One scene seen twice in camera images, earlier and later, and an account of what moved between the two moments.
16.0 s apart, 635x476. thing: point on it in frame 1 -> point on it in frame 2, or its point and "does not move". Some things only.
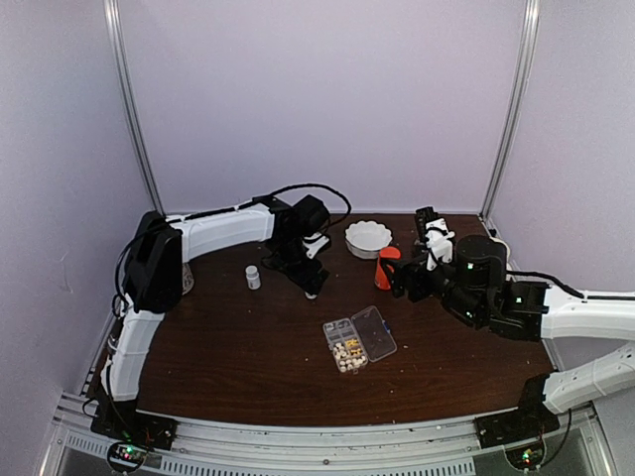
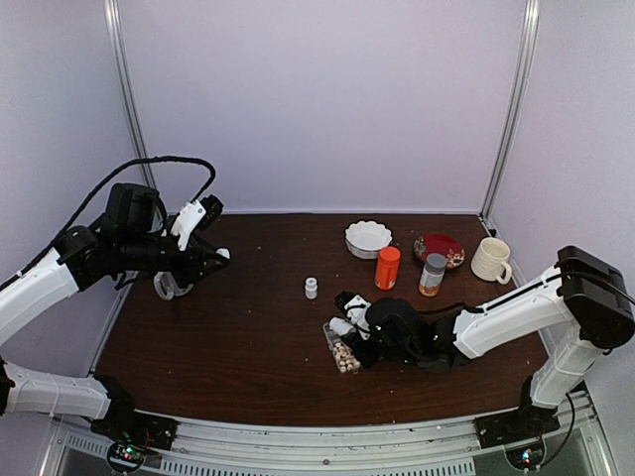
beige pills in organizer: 351,363 does not move
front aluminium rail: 413,448 does not move
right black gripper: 409,269 -> 367,359
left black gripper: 304,277 -> 190,271
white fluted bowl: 364,239 does not move
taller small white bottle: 252,277 -> 339,326
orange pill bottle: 382,279 does not move
